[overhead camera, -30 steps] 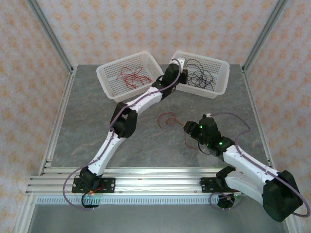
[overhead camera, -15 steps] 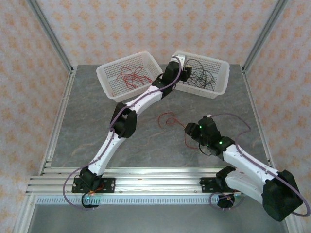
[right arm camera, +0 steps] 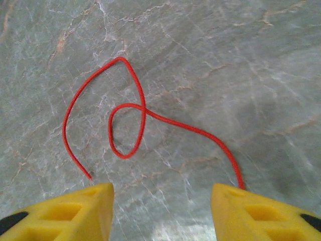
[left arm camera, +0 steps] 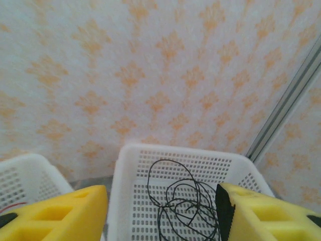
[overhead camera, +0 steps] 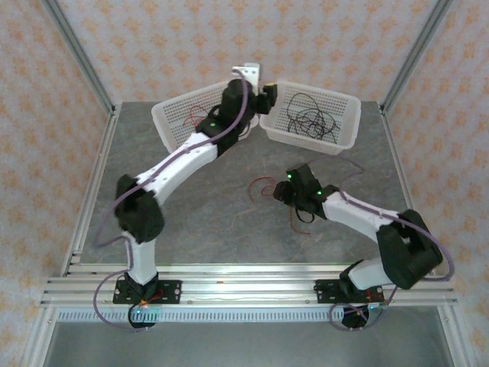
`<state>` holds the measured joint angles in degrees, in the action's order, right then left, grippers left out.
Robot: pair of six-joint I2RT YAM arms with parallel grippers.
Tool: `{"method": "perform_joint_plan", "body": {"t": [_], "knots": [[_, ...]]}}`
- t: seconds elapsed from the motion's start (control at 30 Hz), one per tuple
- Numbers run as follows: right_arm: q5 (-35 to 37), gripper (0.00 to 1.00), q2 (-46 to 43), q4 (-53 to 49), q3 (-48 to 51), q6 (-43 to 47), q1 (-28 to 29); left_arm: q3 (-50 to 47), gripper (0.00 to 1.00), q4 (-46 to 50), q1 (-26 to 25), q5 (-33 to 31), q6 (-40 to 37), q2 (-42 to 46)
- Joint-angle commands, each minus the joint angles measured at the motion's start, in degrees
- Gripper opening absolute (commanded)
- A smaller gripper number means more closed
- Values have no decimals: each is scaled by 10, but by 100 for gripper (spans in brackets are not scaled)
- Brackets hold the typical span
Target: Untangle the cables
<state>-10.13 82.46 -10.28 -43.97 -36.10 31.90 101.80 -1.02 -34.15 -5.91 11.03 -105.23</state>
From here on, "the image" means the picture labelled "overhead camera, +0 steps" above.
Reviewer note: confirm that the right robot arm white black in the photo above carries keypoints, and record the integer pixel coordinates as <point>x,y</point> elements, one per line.
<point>355,210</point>

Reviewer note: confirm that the white perforated plastic basket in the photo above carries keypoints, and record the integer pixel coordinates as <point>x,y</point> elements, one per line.
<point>172,118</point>
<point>349,114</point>

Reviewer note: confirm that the aluminium profile beam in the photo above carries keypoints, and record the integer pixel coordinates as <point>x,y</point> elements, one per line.
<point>248,286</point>

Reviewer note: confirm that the black round base electronics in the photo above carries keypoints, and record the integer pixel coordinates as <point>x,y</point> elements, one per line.
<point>351,323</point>
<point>143,323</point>

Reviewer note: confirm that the grey metal panel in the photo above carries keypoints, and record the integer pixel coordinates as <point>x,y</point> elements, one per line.
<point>248,344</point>

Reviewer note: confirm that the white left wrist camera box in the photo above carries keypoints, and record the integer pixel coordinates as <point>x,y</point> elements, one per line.
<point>248,72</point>

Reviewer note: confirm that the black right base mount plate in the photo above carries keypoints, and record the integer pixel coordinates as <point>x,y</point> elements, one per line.
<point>324,292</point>

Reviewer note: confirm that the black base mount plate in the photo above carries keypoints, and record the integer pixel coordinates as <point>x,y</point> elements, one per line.
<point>172,292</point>
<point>324,292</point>

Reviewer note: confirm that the aluminium table side rail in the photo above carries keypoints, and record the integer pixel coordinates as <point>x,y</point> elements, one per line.
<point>92,183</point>
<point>399,160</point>

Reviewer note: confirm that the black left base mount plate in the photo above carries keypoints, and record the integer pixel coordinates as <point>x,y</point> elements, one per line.
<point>172,292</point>

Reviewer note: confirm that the aluminium frame post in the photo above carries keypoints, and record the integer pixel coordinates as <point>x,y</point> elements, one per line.
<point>78,51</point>
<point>418,49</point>

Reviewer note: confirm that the aluminium frame leg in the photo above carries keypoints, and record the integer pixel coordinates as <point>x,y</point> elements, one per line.
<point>38,340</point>
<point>456,340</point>

